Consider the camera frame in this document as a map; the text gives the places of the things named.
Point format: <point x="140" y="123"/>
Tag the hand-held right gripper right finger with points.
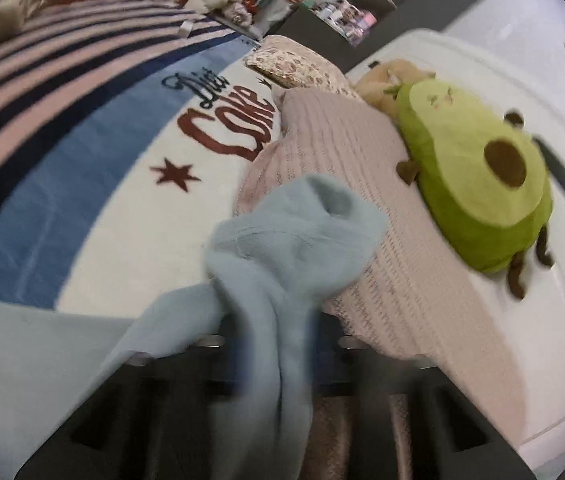
<point x="362" y="370"/>

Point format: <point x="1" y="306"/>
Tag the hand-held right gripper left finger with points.
<point x="195" y="375"/>

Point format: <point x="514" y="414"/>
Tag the light blue pants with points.
<point x="282" y="240"/>

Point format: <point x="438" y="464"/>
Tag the pink knitted blanket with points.
<point x="337" y="160"/>

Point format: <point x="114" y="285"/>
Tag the green avocado plush toy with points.
<point x="462" y="170"/>

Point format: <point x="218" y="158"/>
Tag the striped printed blanket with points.
<point x="112" y="160"/>

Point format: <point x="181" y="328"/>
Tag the beige plush toy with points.
<point x="377" y="85"/>

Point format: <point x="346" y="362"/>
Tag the floral pillow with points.
<point x="292" y="62"/>

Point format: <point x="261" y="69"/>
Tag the photo wall poster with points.
<point x="345" y="20"/>

